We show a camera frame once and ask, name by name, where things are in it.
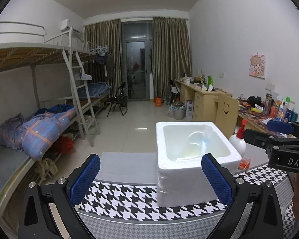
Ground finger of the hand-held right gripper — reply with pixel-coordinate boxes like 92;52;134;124
243;129;299;153
267;120;299;138

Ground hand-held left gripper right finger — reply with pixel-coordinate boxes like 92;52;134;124
201;154;289;239

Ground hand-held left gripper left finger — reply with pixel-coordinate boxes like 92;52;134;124
18;154;101;239

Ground white foam box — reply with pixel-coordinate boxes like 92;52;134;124
156;121;242;208

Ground group of toiletry bottles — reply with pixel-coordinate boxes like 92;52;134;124
264;93;299;123

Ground cluttered wooden desk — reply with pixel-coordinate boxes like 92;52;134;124
237;103;297;140

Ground white lotion bottle red pump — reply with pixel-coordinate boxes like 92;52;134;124
229;119;247;157

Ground red snack packet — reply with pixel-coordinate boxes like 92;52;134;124
238;158;251;170

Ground black headphones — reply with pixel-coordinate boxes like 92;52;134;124
247;96;264;108

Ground red plastic bag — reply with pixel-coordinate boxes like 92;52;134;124
56;136;74;153

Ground olive cloth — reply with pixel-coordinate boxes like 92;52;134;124
35;158;58;183

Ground wooden chair with smiley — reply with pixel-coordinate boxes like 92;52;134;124
213;92;240;139

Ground houndstooth table mat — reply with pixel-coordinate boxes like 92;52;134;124
76;164;299;239

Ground blue checked quilt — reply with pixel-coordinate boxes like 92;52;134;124
0;106;77;160

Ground light wooden desk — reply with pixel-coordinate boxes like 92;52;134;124
176;80;233;121

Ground white carton box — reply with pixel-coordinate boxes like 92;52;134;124
186;100;194;118

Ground white bunk bed ladder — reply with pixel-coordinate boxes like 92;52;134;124
62;50;98;147

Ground grey waste bin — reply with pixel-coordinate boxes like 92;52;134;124
173;102;186;120

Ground black folding chair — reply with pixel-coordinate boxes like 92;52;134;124
107;81;128;116

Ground blue mattress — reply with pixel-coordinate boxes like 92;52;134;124
77;82;111;99

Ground glass balcony door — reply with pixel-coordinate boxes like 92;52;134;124
121;21;154;102

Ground brown curtain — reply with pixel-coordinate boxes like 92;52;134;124
152;16;192;100
83;19;123;98

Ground hanging dark clothes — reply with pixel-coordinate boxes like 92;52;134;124
95;52;110;64

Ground white metal bunk bed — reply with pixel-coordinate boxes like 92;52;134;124
83;41;115;110
0;21;100;217

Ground white air conditioner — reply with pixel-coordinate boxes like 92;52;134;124
60;19;80;33

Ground pink cartoon wall poster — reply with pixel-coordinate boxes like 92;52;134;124
249;53;267;79

